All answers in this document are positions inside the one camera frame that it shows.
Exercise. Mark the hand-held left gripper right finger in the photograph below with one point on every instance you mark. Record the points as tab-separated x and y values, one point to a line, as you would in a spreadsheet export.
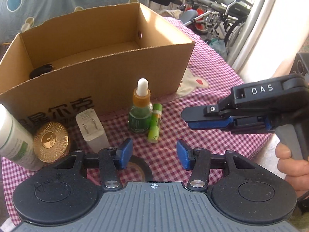
183	154

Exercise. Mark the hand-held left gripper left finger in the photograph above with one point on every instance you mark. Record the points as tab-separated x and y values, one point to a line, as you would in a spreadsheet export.
124	153

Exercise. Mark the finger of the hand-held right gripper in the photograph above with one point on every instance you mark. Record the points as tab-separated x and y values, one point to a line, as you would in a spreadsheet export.
205	125

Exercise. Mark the black tape roll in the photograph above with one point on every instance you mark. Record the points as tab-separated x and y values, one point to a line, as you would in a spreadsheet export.
143	168

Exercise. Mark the green glass dropper bottle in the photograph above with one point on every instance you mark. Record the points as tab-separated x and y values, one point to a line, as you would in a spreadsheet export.
140	118

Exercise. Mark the white charger plug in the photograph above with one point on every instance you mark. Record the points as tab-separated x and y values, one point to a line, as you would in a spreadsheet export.
91	130

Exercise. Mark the green lip balm tube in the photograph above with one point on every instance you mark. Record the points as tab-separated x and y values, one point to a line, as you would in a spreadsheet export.
154	125

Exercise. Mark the brown cardboard box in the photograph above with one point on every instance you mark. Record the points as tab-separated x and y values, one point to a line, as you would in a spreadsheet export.
96	84

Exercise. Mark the gold round jar lid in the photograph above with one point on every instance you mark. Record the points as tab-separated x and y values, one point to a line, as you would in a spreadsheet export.
50	140

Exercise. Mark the white bottle with green label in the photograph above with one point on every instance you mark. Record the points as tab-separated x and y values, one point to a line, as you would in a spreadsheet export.
12	135

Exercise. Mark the person's right hand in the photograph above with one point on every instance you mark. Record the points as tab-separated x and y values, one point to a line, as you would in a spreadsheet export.
292	171

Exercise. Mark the purple checkered tablecloth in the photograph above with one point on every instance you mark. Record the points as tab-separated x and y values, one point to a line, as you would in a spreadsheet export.
217	149

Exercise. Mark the pale green plastic bag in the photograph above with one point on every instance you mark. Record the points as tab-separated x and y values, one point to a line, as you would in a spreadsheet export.
217	46

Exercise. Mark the grey seat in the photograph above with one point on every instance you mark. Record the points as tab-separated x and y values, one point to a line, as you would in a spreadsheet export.
190	16

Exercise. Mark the black round object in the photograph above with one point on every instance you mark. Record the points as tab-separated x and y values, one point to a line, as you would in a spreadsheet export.
42	70

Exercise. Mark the beige cloth pile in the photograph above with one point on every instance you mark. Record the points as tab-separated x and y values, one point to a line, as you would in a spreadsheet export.
171	13

